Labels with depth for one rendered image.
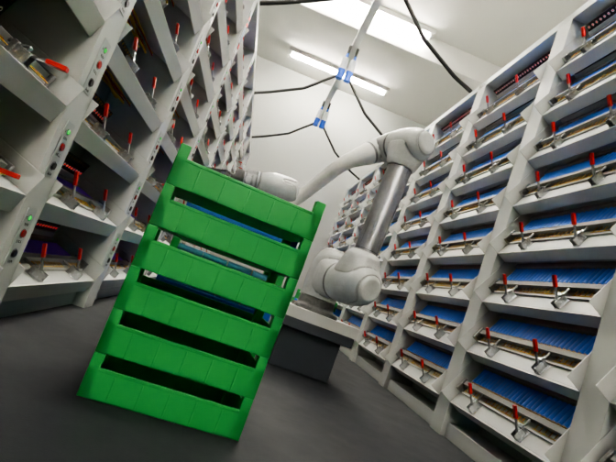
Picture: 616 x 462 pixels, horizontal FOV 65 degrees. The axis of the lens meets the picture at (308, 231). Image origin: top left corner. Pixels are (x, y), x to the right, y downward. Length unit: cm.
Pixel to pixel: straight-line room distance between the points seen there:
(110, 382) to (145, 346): 8
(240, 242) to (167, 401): 31
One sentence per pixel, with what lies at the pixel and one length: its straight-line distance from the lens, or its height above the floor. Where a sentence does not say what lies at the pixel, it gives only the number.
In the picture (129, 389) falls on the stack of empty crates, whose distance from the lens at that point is 96.
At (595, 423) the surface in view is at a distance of 134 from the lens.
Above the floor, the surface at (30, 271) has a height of 12.
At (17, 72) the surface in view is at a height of 47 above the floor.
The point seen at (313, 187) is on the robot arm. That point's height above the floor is 72.
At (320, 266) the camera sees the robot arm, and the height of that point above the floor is 43.
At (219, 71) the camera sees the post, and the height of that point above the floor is 119.
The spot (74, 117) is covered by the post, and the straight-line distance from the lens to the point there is 116.
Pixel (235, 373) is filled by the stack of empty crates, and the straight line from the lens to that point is 96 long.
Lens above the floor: 30
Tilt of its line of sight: 7 degrees up
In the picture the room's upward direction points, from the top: 21 degrees clockwise
